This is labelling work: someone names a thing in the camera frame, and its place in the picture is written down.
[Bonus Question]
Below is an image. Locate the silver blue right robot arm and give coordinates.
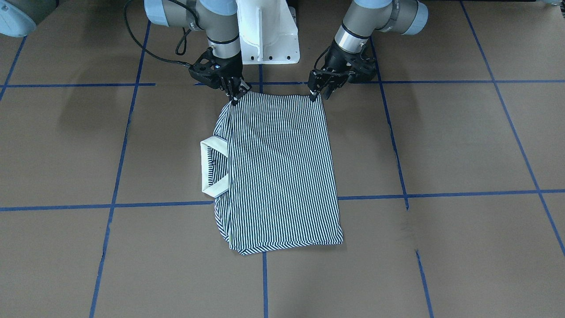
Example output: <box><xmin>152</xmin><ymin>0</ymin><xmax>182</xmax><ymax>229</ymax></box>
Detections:
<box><xmin>1</xmin><ymin>0</ymin><xmax>250</xmax><ymax>105</ymax></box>

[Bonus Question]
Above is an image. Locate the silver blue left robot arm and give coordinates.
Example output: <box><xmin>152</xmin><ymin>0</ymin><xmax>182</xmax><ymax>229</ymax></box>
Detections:
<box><xmin>308</xmin><ymin>0</ymin><xmax>429</xmax><ymax>102</ymax></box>

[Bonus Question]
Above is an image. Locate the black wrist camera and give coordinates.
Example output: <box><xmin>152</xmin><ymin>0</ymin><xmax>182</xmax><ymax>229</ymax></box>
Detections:
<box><xmin>189</xmin><ymin>48</ymin><xmax>221</xmax><ymax>89</ymax></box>
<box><xmin>347</xmin><ymin>54</ymin><xmax>377</xmax><ymax>84</ymax></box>

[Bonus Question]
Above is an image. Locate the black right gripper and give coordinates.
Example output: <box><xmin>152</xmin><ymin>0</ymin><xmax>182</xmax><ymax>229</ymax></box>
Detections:
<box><xmin>210</xmin><ymin>48</ymin><xmax>252</xmax><ymax>105</ymax></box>

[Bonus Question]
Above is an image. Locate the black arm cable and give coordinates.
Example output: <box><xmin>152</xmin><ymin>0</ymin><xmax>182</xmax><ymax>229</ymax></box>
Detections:
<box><xmin>123</xmin><ymin>0</ymin><xmax>196</xmax><ymax>69</ymax></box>

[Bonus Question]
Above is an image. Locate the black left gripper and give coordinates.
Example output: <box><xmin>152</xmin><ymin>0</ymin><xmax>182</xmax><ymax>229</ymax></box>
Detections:
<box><xmin>308</xmin><ymin>40</ymin><xmax>366</xmax><ymax>102</ymax></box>

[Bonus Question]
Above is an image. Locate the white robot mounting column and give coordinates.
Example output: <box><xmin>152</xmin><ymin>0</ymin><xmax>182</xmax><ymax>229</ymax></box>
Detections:
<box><xmin>236</xmin><ymin>0</ymin><xmax>301</xmax><ymax>65</ymax></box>

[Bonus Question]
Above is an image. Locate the blue white striped polo shirt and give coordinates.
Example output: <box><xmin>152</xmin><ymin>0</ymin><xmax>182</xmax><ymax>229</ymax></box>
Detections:
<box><xmin>200</xmin><ymin>92</ymin><xmax>344</xmax><ymax>255</ymax></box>

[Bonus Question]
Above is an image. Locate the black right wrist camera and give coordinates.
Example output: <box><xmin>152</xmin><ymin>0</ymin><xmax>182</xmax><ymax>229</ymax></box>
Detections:
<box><xmin>189</xmin><ymin>48</ymin><xmax>221</xmax><ymax>89</ymax></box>

